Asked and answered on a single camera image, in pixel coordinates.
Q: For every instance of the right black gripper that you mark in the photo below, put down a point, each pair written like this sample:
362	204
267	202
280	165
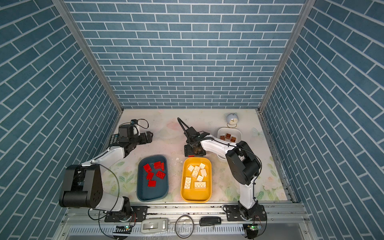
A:
187	151

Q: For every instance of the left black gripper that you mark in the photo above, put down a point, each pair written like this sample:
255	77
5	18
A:
148	137

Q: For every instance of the white lego top small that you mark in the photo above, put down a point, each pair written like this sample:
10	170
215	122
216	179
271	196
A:
191	168

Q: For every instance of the long white lego brick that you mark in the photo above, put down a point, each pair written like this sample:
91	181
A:
195	172

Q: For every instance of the white lego cube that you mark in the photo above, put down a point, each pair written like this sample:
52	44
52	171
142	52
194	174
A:
203	172

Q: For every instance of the red lego brick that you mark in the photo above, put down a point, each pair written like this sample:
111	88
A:
152	183
161	175
147	168

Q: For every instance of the long white lego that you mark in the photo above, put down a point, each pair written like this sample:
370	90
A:
200	185

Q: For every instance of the red lego pair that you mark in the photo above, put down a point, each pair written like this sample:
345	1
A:
150	176

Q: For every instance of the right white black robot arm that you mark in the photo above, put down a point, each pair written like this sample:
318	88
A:
245	166

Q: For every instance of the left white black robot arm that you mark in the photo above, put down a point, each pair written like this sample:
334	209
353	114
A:
82	186

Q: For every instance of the black calculator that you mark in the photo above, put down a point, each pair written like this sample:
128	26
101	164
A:
113	139

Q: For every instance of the yellow plastic tray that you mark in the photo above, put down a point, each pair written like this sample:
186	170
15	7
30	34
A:
193	195

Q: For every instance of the white plastic tray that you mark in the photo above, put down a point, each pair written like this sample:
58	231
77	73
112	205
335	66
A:
234	133

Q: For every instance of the dark teal plastic tray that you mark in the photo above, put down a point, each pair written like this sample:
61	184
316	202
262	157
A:
145	193

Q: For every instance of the small grey globe ball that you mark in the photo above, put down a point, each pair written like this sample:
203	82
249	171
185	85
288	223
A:
232	119

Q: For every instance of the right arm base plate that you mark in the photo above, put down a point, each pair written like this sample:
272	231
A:
236	213

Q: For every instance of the black remote on rail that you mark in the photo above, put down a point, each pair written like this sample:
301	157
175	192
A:
210	221

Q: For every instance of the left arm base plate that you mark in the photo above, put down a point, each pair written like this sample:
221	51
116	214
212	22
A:
136	214

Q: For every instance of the grey box on rail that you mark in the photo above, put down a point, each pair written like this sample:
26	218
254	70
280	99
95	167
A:
152	226

